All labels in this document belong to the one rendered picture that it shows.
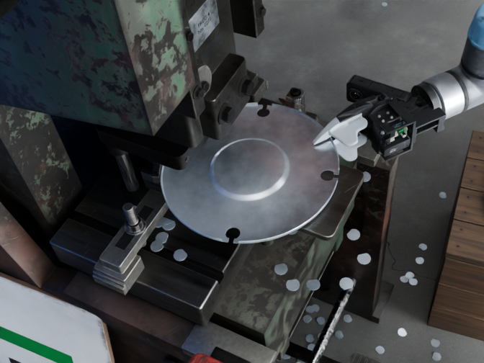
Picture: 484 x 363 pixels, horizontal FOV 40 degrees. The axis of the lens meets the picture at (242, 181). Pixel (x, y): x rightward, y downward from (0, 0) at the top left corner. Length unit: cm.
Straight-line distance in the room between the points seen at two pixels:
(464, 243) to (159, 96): 94
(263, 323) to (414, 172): 112
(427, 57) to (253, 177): 150
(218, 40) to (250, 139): 23
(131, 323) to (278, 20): 171
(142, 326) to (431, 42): 171
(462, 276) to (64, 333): 87
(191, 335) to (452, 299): 78
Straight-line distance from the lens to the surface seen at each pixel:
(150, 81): 73
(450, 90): 115
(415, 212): 200
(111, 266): 106
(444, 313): 174
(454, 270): 157
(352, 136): 108
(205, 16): 90
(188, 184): 107
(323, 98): 230
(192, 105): 85
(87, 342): 130
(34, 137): 109
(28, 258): 124
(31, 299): 131
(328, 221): 101
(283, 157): 108
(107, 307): 117
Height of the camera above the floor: 161
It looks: 51 degrees down
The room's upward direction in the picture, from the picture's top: 9 degrees counter-clockwise
